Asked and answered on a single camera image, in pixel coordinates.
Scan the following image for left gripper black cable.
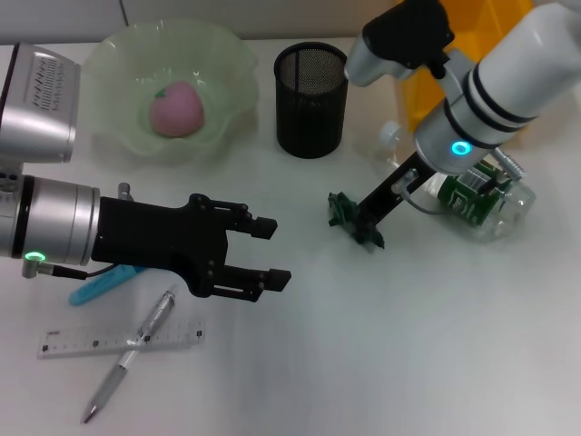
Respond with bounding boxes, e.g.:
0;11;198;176
22;261;115;280

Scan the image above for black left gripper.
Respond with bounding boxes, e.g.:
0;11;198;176
90;193;292;304

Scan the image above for pink toy peach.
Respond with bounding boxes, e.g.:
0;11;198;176
149;80;204;137

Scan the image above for yellow plastic storage bin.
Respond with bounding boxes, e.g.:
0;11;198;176
393;0;553;137

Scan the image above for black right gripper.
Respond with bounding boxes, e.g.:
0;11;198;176
351;152;437;240

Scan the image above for green glass fruit plate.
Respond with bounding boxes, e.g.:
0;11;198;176
81;18;261;169

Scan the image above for blue scissors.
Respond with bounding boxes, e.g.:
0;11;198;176
67;265;147;308

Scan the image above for transparent plastic ruler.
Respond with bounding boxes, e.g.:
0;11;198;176
35;317;206;361

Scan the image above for right gripper grey cable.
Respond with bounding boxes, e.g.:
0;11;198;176
394;147;527;215

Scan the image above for clear bottle with green label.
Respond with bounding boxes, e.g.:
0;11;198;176
376;120;537;242

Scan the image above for green plastic wrapper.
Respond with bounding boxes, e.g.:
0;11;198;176
327;191;387;251

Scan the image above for black mesh pen cup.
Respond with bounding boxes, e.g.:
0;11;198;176
272;41;352;160

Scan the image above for clear silver ballpoint pen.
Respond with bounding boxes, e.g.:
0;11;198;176
80;283;178;425

